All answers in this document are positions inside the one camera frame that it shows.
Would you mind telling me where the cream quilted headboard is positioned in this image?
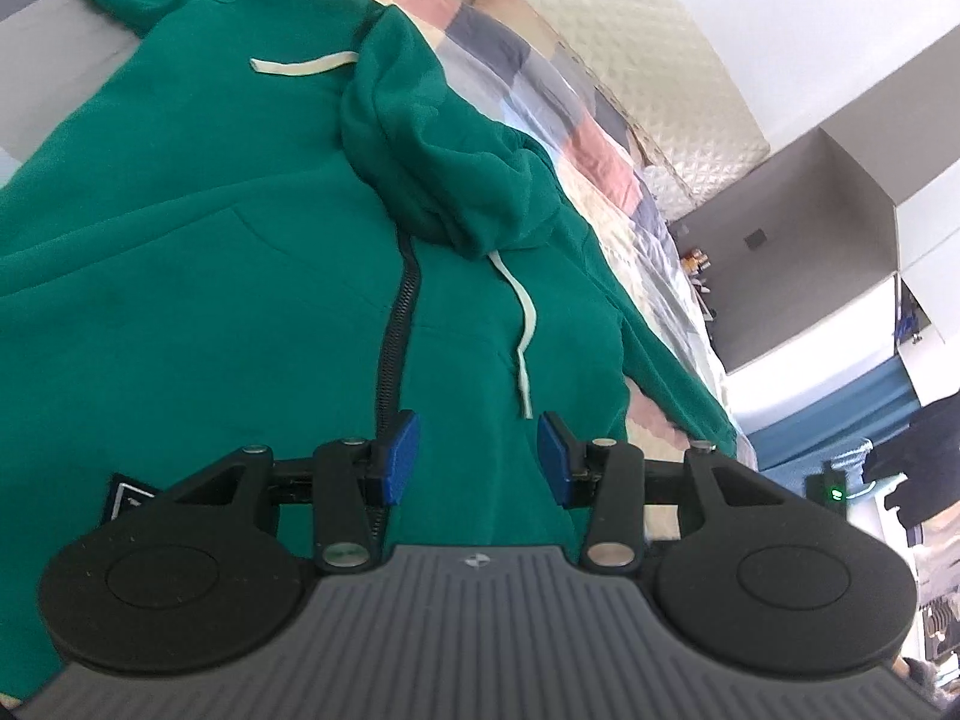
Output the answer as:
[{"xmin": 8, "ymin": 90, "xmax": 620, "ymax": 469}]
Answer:
[{"xmin": 420, "ymin": 0, "xmax": 773, "ymax": 218}]

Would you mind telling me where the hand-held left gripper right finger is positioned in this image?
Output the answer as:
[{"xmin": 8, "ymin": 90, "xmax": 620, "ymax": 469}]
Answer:
[{"xmin": 538, "ymin": 411, "xmax": 796, "ymax": 569}]

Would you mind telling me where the blue plastic item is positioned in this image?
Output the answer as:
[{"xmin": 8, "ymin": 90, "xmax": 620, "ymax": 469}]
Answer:
[{"xmin": 891, "ymin": 298, "xmax": 925, "ymax": 347}]

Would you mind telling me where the blue covered chair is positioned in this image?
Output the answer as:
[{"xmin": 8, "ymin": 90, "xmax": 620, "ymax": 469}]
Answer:
[{"xmin": 750, "ymin": 356, "xmax": 932, "ymax": 496}]

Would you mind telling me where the dark hanging garment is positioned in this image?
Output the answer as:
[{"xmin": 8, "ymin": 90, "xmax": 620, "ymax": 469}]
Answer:
[{"xmin": 870, "ymin": 397, "xmax": 960, "ymax": 530}]

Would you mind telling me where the checkered patchwork quilt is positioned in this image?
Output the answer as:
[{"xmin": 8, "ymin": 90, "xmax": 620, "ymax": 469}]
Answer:
[{"xmin": 0, "ymin": 0, "xmax": 758, "ymax": 541}]

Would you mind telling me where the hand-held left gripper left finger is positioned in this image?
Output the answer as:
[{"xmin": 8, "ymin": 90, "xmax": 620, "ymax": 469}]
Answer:
[{"xmin": 154, "ymin": 410, "xmax": 421, "ymax": 571}]

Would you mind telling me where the dark device with green light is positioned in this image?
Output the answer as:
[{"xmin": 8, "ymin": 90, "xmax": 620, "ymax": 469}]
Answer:
[{"xmin": 806, "ymin": 465, "xmax": 850, "ymax": 505}]

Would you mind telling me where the green zip hoodie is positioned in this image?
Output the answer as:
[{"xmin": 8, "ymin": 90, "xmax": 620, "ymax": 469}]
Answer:
[{"xmin": 0, "ymin": 0, "xmax": 740, "ymax": 698}]

